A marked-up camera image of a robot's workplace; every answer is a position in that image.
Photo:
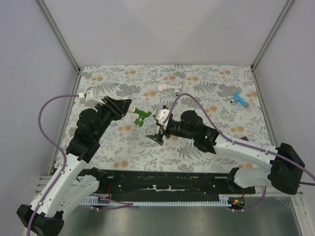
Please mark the aluminium left corner post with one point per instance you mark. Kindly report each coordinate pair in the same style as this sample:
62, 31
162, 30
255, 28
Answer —
58, 34

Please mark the white PVC elbow fitting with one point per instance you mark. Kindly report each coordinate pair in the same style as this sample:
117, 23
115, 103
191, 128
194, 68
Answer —
131, 109

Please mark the white slotted cable duct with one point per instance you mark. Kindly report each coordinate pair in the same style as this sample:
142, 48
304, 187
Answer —
103, 201

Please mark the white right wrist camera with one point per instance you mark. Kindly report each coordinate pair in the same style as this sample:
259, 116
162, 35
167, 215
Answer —
160, 118

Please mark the aluminium corner post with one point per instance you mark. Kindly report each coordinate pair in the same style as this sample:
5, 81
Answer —
58, 34
273, 31

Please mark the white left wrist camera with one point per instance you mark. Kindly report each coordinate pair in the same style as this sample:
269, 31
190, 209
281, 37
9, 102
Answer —
90, 98

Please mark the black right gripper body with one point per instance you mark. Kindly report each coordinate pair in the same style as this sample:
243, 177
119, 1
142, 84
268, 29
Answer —
166, 132

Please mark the floral patterned table mat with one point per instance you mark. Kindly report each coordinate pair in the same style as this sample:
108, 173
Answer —
207, 90

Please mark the blue faucet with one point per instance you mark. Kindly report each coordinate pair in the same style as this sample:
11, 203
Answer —
238, 99

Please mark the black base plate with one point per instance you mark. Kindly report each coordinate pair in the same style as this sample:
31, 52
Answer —
166, 186

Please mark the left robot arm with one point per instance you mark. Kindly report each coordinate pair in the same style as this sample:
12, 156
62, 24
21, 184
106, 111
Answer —
46, 214

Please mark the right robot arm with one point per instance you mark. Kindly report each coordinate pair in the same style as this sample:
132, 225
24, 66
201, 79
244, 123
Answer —
279, 167

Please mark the aluminium right corner post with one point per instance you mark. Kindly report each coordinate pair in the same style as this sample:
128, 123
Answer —
273, 31

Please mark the white faucet with elbow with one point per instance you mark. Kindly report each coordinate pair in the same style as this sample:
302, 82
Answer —
165, 87

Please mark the green faucet chrome knob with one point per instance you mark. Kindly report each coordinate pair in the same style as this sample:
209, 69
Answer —
141, 116

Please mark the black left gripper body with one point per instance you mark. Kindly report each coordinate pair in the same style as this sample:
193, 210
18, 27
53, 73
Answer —
111, 111

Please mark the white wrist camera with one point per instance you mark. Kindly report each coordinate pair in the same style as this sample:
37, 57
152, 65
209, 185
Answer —
160, 118
90, 98

